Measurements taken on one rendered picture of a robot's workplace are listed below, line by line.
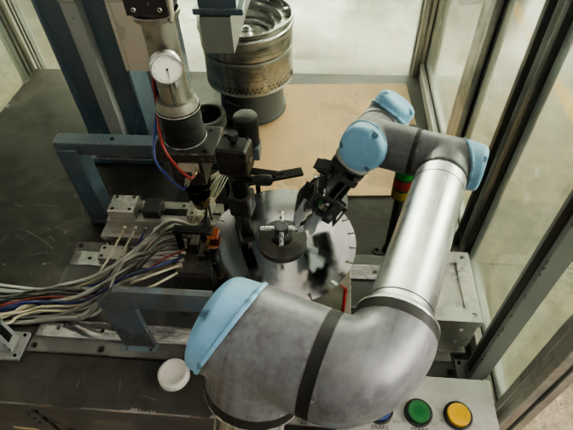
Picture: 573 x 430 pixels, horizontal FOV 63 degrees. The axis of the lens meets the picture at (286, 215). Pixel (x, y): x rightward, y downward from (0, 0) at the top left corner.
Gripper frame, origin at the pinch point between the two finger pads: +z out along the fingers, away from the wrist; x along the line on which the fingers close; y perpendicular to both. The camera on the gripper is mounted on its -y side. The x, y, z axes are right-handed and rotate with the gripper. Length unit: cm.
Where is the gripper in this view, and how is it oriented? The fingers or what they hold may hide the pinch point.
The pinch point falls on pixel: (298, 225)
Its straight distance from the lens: 102.5
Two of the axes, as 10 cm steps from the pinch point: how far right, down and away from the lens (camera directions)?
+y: -0.9, 6.0, -8.0
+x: 8.7, 4.4, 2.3
